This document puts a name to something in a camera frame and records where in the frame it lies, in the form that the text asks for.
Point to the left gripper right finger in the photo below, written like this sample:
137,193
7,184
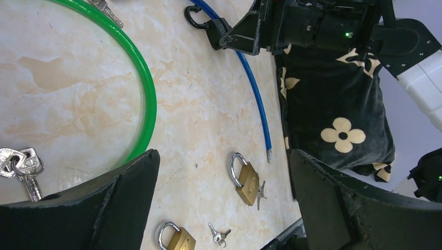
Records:
342,212

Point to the large brass padlock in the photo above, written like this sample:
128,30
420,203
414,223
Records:
247,183

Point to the blue cable lock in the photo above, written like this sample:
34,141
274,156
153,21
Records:
213,15

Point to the green cable lock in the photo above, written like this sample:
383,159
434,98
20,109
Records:
100,13

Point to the small brass padlock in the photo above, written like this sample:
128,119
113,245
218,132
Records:
180,240

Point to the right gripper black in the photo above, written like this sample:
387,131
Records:
329,25

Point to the black floral blanket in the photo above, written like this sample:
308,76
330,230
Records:
332,108

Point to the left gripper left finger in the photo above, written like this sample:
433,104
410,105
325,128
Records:
107,212

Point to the black padlock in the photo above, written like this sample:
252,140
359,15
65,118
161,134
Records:
214,28

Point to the keys of large padlock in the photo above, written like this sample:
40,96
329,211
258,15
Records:
260,194

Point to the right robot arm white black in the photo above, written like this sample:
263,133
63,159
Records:
399,44

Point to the green lock keys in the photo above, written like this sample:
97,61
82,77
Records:
26,165

